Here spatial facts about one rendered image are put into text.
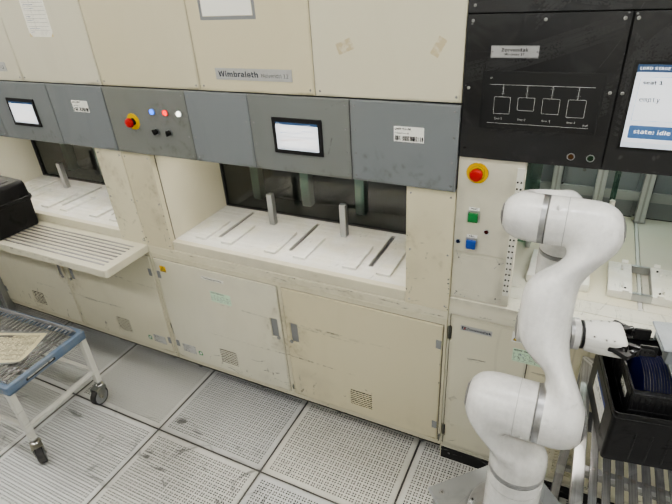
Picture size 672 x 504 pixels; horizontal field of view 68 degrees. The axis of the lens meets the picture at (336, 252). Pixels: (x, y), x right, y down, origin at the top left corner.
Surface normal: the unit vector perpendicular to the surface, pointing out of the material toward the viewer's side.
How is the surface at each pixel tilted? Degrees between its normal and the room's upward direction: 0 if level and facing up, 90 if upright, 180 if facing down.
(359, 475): 0
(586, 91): 90
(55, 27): 90
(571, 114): 90
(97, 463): 0
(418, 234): 90
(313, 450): 0
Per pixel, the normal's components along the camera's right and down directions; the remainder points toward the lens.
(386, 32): -0.44, 0.47
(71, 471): -0.06, -0.87
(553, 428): -0.40, 0.11
